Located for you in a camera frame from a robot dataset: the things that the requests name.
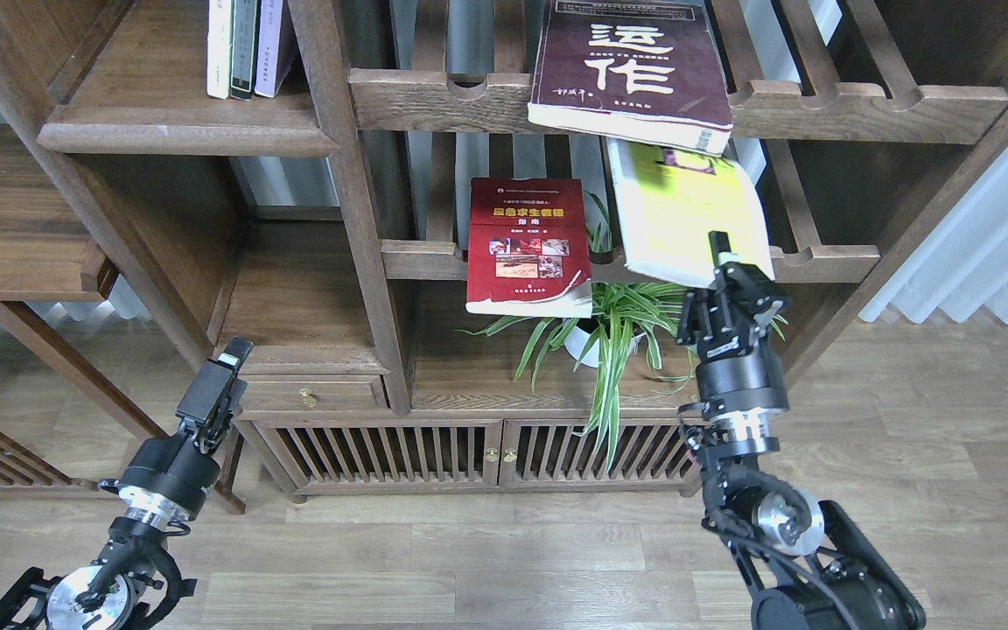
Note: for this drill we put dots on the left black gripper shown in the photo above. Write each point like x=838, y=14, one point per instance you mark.
x=169, y=479

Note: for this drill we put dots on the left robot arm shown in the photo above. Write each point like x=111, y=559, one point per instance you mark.
x=134, y=583

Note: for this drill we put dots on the white plant pot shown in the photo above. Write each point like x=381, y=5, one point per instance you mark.
x=593, y=343

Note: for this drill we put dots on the white standing book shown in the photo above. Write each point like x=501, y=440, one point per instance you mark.
x=218, y=48

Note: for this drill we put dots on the brass cabinet door knobs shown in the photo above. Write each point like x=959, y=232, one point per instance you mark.
x=495, y=455

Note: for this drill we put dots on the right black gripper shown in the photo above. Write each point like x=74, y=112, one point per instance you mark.
x=728, y=325

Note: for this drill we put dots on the red book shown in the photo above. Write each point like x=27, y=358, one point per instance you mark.
x=528, y=249

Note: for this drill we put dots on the spider plant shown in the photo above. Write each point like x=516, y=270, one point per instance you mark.
x=653, y=307

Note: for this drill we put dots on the dark green standing book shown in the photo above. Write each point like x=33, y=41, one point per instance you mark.
x=242, y=67

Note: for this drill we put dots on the dark maroon book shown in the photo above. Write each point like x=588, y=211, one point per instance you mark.
x=644, y=71

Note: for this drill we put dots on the brass drawer knob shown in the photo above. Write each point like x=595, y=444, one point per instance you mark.
x=307, y=399

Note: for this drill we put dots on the dark wooden bookshelf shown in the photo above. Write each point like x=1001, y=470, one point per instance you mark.
x=322, y=224

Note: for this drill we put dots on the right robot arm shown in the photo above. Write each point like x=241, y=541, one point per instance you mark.
x=805, y=562

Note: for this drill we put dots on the yellow green book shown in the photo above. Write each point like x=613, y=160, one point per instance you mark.
x=670, y=199

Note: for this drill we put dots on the white curtain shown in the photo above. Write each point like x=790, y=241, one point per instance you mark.
x=962, y=266

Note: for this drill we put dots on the lavender standing book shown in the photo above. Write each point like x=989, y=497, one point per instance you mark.
x=276, y=47

